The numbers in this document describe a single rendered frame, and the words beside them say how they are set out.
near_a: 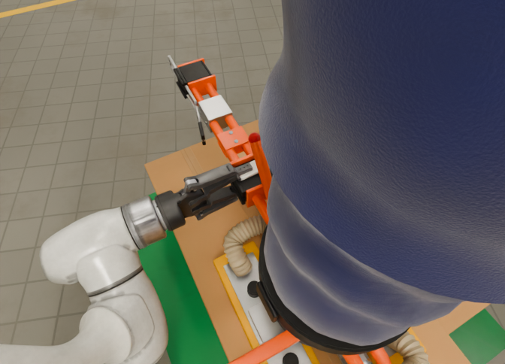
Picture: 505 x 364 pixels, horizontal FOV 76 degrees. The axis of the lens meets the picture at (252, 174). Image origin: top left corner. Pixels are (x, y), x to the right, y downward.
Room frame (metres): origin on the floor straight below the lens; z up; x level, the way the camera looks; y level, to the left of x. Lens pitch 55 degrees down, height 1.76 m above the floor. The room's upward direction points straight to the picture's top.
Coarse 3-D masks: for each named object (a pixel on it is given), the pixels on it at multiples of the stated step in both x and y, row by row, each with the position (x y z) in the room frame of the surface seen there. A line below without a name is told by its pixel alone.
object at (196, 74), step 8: (184, 64) 0.73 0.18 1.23; (192, 64) 0.73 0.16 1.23; (200, 64) 0.73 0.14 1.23; (184, 72) 0.69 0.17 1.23; (192, 72) 0.69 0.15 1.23; (200, 72) 0.69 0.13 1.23; (208, 72) 0.69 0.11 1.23; (192, 80) 0.66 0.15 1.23; (200, 80) 0.66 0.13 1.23; (208, 80) 0.67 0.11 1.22; (200, 88) 0.66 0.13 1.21
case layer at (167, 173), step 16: (256, 128) 1.14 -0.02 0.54; (208, 144) 1.03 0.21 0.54; (160, 160) 0.93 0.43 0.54; (176, 160) 0.93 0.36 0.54; (192, 160) 0.93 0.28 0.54; (208, 160) 0.93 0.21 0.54; (224, 160) 0.93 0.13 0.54; (160, 176) 0.84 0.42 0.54; (176, 176) 0.84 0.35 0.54; (160, 192) 0.76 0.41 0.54; (176, 192) 0.76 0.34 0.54; (464, 304) 0.29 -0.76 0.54; (480, 304) 0.29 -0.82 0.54; (448, 320) 0.23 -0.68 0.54; (464, 320) 0.23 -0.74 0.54
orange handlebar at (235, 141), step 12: (228, 120) 0.54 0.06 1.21; (216, 132) 0.50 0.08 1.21; (228, 132) 0.50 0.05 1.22; (240, 132) 0.50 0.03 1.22; (228, 144) 0.46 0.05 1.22; (240, 144) 0.46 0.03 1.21; (228, 156) 0.44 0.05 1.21; (264, 204) 0.32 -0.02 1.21; (264, 216) 0.29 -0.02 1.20; (276, 336) 0.08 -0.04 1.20; (288, 336) 0.08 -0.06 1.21; (264, 348) 0.07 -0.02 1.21; (276, 348) 0.07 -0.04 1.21; (240, 360) 0.05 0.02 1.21; (252, 360) 0.05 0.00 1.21; (264, 360) 0.05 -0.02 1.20; (348, 360) 0.05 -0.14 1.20; (360, 360) 0.05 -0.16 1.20; (384, 360) 0.05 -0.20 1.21
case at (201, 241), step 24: (192, 216) 0.36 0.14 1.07; (216, 216) 0.36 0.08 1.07; (240, 216) 0.36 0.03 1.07; (192, 240) 0.30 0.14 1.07; (216, 240) 0.30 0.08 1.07; (192, 264) 0.25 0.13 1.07; (216, 288) 0.20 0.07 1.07; (216, 312) 0.15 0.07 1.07; (240, 336) 0.10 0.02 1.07; (432, 336) 0.11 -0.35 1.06; (336, 360) 0.06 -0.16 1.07; (432, 360) 0.06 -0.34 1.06; (456, 360) 0.06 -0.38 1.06
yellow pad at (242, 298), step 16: (224, 256) 0.26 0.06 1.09; (256, 256) 0.26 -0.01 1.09; (224, 272) 0.22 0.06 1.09; (256, 272) 0.22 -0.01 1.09; (240, 288) 0.19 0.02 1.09; (240, 304) 0.16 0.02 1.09; (256, 304) 0.16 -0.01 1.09; (240, 320) 0.13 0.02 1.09; (256, 336) 0.10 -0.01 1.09; (288, 352) 0.08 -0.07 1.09; (304, 352) 0.08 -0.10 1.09
